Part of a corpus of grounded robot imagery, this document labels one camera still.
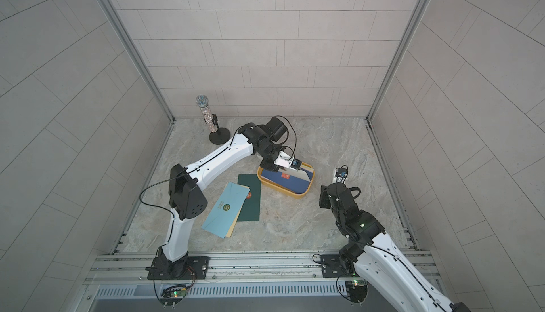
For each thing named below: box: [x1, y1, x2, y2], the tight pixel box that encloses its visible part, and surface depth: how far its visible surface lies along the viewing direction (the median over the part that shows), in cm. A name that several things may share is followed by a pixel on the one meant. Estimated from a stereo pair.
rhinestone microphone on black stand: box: [195, 94, 231, 145], surface depth 95 cm
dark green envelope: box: [237, 173, 262, 222], surface depth 89 cm
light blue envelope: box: [200, 181, 251, 239], surface depth 86 cm
